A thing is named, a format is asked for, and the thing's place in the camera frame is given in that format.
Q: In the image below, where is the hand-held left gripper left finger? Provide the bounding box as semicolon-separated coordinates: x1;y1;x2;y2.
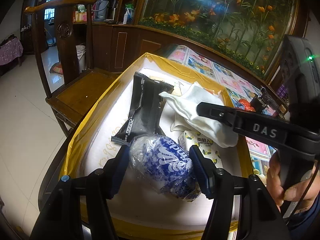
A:
30;145;131;240

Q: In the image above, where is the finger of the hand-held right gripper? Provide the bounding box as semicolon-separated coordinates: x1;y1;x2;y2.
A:
197;102;313;156

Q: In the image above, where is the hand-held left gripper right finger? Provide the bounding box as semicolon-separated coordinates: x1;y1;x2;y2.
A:
189;145;288;240

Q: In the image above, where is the orange and blue candy wrapper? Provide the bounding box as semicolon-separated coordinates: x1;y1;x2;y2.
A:
237;99;256;112

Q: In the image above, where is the lemon print tissue packet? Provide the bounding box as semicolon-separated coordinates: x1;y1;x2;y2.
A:
178;130;223;171

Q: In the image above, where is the blue white plastic bag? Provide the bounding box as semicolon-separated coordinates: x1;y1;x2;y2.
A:
129;134;202;203

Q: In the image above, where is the white cloth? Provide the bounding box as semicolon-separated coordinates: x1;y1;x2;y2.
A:
159;82;239;148

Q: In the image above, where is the gold-rimmed white box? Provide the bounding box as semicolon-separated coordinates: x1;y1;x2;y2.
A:
40;52;254;240

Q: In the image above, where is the black snack packet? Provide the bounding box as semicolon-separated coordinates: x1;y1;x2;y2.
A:
111;72;175;147

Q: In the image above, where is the person's right hand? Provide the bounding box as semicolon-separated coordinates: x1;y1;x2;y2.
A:
267;152;320;207

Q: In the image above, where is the black motor with shaft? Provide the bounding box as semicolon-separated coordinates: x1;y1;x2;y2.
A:
250;94;266;113

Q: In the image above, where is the black mechanical part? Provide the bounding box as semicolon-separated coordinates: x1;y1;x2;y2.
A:
260;86;287;117

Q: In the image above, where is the printed plastic tablecloth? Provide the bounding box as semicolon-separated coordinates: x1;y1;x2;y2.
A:
154;44;292;183

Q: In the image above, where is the wooden chair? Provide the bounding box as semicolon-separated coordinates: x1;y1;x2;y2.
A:
24;0;121;136

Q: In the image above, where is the flower painted glass panel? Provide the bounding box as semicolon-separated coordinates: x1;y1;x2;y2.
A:
139;0;300;78

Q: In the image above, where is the white bucket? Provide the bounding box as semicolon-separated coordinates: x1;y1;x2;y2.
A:
76;45;87;72

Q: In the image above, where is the dark wooden cabinet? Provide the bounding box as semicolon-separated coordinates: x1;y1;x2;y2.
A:
22;0;175;73

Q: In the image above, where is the pink box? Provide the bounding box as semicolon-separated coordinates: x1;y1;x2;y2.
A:
73;11;88;22

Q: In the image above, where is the table with purple cloth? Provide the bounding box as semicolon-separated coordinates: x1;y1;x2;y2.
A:
0;38;24;67

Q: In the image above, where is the blue thermos jug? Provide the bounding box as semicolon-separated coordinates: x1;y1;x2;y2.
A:
91;0;109;22

